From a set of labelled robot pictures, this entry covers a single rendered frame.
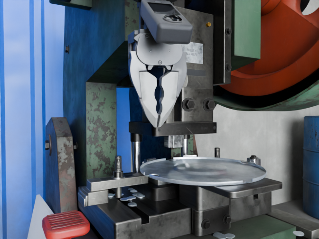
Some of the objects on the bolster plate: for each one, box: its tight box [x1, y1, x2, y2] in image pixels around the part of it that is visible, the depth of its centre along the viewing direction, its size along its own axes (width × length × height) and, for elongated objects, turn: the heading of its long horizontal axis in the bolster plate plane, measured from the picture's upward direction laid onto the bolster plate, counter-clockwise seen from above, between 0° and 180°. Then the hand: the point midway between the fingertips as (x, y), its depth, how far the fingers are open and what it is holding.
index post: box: [247, 155, 261, 166], centre depth 74 cm, size 3×3×10 cm
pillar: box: [132, 142, 141, 174], centre depth 78 cm, size 2×2×14 cm
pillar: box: [181, 139, 188, 157], centre depth 86 cm, size 2×2×14 cm
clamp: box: [78, 156, 148, 207], centre depth 68 cm, size 6×17×10 cm
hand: (158, 120), depth 44 cm, fingers closed
